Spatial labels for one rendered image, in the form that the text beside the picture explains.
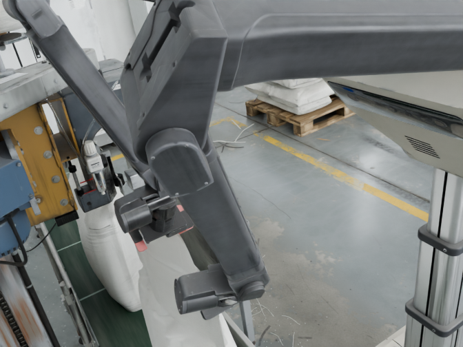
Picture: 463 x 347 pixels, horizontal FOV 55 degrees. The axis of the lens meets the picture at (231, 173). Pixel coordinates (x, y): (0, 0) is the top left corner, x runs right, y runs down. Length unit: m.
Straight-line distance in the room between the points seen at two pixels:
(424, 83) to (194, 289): 0.48
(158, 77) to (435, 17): 0.22
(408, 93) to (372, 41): 0.41
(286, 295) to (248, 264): 1.73
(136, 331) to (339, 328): 0.93
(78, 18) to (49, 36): 3.20
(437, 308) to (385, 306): 1.04
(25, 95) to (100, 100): 0.27
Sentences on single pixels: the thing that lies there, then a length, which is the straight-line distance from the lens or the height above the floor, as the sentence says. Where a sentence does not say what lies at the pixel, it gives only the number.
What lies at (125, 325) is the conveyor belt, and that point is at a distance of 1.83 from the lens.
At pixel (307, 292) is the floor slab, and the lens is 2.35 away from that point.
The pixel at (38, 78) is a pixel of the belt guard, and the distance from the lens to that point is 1.08.
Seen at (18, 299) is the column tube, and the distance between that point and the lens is 1.47.
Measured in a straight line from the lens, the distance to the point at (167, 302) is 1.13.
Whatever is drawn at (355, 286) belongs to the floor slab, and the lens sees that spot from 2.39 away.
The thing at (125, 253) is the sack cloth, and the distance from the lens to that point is 1.73.
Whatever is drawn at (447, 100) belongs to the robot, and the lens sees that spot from 0.73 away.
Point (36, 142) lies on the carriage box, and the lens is 1.21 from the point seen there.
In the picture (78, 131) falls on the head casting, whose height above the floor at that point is 1.24.
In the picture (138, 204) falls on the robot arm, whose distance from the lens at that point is 0.92.
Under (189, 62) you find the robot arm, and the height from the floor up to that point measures 1.57.
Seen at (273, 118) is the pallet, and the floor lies 0.08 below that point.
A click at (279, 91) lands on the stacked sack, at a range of 3.97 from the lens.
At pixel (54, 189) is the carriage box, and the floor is 1.10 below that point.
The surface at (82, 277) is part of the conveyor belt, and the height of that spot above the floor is 0.38.
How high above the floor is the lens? 1.64
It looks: 29 degrees down
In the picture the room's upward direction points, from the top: 8 degrees counter-clockwise
